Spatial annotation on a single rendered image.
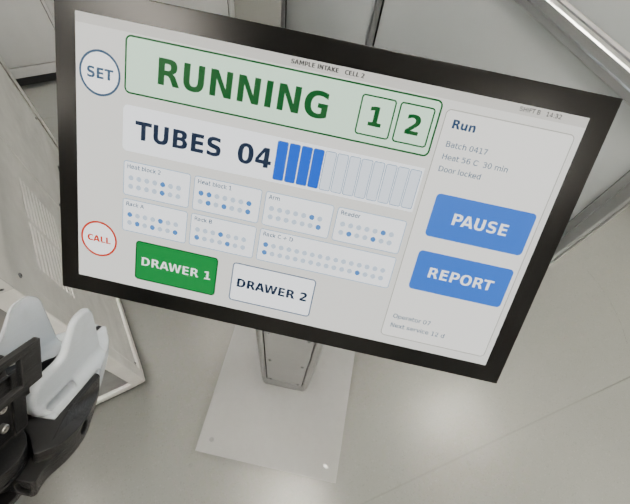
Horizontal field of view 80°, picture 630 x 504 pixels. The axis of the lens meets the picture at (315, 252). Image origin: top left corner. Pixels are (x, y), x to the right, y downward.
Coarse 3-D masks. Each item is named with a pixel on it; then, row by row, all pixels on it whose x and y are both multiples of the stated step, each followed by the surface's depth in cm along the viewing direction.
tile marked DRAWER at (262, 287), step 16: (240, 272) 42; (256, 272) 41; (272, 272) 41; (240, 288) 42; (256, 288) 42; (272, 288) 42; (288, 288) 42; (304, 288) 42; (256, 304) 43; (272, 304) 43; (288, 304) 42; (304, 304) 42
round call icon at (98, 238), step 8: (80, 216) 41; (80, 224) 42; (88, 224) 41; (96, 224) 41; (104, 224) 41; (112, 224) 41; (80, 232) 42; (88, 232) 42; (96, 232) 42; (104, 232) 42; (112, 232) 41; (80, 240) 42; (88, 240) 42; (96, 240) 42; (104, 240) 42; (112, 240) 42; (80, 248) 42; (88, 248) 42; (96, 248) 42; (104, 248) 42; (112, 248) 42; (104, 256) 43; (112, 256) 42
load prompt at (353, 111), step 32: (128, 64) 36; (160, 64) 35; (192, 64) 35; (224, 64) 35; (256, 64) 35; (160, 96) 36; (192, 96) 36; (224, 96) 36; (256, 96) 36; (288, 96) 35; (320, 96) 35; (352, 96) 35; (384, 96) 35; (416, 96) 34; (320, 128) 36; (352, 128) 36; (384, 128) 35; (416, 128) 35
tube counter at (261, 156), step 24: (240, 144) 37; (264, 144) 37; (288, 144) 37; (312, 144) 36; (240, 168) 38; (264, 168) 38; (288, 168) 37; (312, 168) 37; (336, 168) 37; (360, 168) 37; (384, 168) 37; (408, 168) 36; (336, 192) 38; (360, 192) 38; (384, 192) 37; (408, 192) 37
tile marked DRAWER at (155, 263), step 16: (144, 256) 42; (160, 256) 42; (176, 256) 42; (192, 256) 42; (208, 256) 41; (144, 272) 43; (160, 272) 43; (176, 272) 42; (192, 272) 42; (208, 272) 42; (192, 288) 43; (208, 288) 43
